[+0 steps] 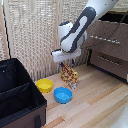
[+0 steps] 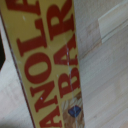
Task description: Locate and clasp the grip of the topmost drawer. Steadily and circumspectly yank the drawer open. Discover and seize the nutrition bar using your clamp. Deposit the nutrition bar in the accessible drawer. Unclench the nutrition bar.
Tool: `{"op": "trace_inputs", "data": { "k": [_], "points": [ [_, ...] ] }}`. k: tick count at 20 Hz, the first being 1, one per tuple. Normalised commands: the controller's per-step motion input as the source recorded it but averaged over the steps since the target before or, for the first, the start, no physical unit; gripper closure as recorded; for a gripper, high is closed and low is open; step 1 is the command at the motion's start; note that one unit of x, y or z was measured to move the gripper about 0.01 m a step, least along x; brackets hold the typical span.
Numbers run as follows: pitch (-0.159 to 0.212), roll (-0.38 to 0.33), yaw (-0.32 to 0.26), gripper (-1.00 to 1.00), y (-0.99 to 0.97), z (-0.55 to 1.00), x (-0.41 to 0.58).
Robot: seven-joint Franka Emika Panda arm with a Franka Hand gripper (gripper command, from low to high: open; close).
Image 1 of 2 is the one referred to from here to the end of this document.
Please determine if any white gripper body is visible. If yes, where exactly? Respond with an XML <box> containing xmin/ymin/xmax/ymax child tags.
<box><xmin>51</xmin><ymin>47</ymin><xmax>82</xmax><ymax>64</ymax></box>

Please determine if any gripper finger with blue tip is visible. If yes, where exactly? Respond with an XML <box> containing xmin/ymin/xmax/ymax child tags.
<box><xmin>61</xmin><ymin>61</ymin><xmax>67</xmax><ymax>69</ymax></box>
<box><xmin>70</xmin><ymin>58</ymin><xmax>76</xmax><ymax>67</ymax></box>

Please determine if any silver drawer handle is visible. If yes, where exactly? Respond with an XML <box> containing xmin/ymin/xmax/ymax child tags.
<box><xmin>89</xmin><ymin>34</ymin><xmax>122</xmax><ymax>45</ymax></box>
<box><xmin>96</xmin><ymin>54</ymin><xmax>123</xmax><ymax>67</ymax></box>

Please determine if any brown drawer with handle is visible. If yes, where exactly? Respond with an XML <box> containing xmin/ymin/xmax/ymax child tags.
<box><xmin>88</xmin><ymin>49</ymin><xmax>128</xmax><ymax>80</ymax></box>
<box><xmin>83</xmin><ymin>19</ymin><xmax>128</xmax><ymax>56</ymax></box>

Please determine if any brown drawer cabinet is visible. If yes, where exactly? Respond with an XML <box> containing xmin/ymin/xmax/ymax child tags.
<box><xmin>83</xmin><ymin>8</ymin><xmax>128</xmax><ymax>83</ymax></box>

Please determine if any yellow bowl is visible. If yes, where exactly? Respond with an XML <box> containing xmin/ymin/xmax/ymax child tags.
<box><xmin>35</xmin><ymin>78</ymin><xmax>54</xmax><ymax>94</ymax></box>

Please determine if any blue bowl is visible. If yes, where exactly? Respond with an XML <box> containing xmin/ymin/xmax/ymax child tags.
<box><xmin>53</xmin><ymin>86</ymin><xmax>73</xmax><ymax>105</ymax></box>

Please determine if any bamboo folding screen panel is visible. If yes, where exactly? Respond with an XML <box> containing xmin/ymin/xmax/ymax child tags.
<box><xmin>3</xmin><ymin>0</ymin><xmax>59</xmax><ymax>83</ymax></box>
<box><xmin>56</xmin><ymin>0</ymin><xmax>128</xmax><ymax>78</ymax></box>
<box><xmin>0</xmin><ymin>0</ymin><xmax>8</xmax><ymax>63</ymax></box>

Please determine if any black fabric storage box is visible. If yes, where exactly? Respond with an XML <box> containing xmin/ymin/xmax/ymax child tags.
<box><xmin>0</xmin><ymin>58</ymin><xmax>48</xmax><ymax>128</ymax></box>

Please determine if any white rounded object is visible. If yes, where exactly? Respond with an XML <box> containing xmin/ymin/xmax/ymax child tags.
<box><xmin>112</xmin><ymin>109</ymin><xmax>128</xmax><ymax>128</ymax></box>

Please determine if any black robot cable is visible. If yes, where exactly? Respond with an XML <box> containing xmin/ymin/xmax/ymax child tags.
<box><xmin>87</xmin><ymin>13</ymin><xmax>128</xmax><ymax>49</ymax></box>

